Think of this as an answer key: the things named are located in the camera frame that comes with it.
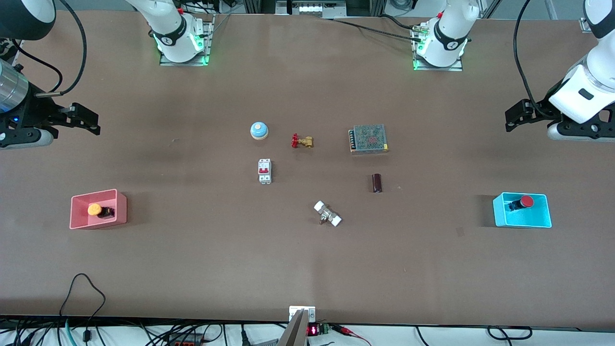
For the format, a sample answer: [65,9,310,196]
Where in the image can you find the red push button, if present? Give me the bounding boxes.
[505,196,535,212]

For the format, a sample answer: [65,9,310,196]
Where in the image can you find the pink plastic bin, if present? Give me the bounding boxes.
[70,189,128,230]

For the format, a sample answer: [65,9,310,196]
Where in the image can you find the cyan plastic bin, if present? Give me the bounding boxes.
[493,192,553,228]

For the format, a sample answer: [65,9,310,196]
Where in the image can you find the metal mesh power supply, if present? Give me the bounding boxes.
[348,124,390,155]

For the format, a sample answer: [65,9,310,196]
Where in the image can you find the metal valve white caps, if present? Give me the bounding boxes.
[313,200,343,227]

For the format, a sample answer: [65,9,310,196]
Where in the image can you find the grey control box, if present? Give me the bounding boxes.
[275,0,347,19]

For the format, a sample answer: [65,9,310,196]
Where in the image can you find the red clip lead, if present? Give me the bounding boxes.
[332,325,371,346]

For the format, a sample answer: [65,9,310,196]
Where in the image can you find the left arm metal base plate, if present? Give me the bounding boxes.
[412,24,463,72]

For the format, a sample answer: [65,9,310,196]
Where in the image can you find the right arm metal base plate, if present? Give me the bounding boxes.
[159,13,215,67]

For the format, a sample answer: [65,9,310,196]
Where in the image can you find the black table cable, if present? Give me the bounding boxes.
[321,17,423,43]

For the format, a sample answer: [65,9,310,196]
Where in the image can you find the black looped cable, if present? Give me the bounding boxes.
[59,273,107,346]

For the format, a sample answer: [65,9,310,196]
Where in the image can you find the black coiled floor cable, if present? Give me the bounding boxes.
[487,325,533,341]

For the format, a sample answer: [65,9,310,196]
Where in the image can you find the white mount bracket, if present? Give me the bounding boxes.
[289,306,316,322]

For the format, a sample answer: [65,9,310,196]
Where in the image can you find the grey camera mount pole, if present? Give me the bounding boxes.
[278,309,309,346]

